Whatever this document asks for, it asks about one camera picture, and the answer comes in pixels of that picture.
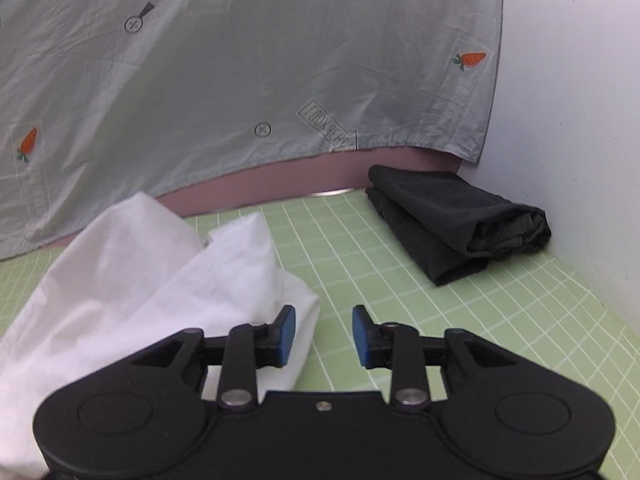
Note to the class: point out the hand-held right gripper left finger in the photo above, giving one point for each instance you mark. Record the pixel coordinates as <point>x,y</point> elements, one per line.
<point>287,331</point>

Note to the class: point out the grey carrot-print sheet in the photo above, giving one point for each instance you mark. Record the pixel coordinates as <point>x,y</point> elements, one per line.
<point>225,60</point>

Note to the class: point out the black folded garment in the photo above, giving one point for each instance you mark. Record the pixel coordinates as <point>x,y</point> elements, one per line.
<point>450,220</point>

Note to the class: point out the green checked mat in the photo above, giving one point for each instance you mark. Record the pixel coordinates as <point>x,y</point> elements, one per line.
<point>400,305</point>

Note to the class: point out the white garment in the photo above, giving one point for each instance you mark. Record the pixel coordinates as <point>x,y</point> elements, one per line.
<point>150,280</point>

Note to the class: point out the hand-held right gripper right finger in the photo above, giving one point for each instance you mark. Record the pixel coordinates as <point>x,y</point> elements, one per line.
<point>360,334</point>

